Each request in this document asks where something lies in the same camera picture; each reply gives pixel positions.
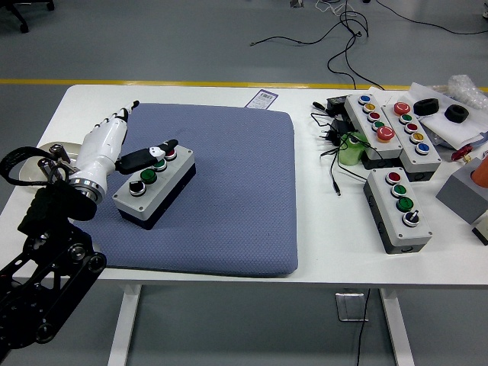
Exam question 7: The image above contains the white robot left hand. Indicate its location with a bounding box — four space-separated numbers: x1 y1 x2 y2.
74 100 179 185

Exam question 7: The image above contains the five-button box blue button end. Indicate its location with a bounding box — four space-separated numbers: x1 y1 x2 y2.
344 94 405 171

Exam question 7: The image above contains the five-button box red mushroom end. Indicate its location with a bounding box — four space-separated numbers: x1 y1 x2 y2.
382 101 442 183

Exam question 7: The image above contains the four-button control box grey base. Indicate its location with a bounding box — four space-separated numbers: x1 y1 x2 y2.
362 167 434 255

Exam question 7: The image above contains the yellow floor tape line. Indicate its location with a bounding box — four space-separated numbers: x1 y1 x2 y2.
0 78 415 91

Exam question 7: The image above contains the beige shallow dish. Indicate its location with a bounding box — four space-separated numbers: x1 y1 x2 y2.
18 141 83 190

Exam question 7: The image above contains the blue-grey textured mat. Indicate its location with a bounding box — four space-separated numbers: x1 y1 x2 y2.
78 101 299 278

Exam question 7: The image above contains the black office chair base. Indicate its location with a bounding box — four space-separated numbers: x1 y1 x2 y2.
0 0 56 34

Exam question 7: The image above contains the purple barcode label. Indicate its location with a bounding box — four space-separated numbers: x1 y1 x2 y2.
246 88 279 111

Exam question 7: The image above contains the white table leg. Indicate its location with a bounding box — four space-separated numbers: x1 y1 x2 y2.
379 287 415 366
106 284 142 366

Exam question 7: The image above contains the black power adapter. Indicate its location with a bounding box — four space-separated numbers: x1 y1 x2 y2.
326 95 352 117

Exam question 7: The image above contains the green tape dispenser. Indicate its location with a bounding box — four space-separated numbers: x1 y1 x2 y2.
338 131 369 167

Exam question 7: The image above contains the red small tool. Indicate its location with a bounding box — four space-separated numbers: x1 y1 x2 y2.
451 146 474 162

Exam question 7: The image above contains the clear bubble wrap bag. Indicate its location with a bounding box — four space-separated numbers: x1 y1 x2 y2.
434 74 488 111

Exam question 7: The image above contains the orange cylinder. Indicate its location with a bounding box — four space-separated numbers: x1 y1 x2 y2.
470 156 488 186

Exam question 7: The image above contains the small white black box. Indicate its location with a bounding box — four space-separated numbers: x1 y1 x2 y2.
471 213 488 246

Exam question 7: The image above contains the black plug with cord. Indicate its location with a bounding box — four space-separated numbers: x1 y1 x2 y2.
311 110 369 197

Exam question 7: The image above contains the black floor cable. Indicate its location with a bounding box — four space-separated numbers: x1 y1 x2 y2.
375 0 488 36
249 0 386 92

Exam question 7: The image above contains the white floor cable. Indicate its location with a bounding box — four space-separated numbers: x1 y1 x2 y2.
316 0 346 17

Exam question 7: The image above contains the metal bracket under table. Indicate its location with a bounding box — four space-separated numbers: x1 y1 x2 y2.
335 291 370 323

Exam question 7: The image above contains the black foam ring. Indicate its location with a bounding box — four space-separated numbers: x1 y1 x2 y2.
413 98 440 116
444 104 470 124

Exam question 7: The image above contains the black hanging cable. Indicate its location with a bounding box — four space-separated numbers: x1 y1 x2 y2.
356 288 373 366

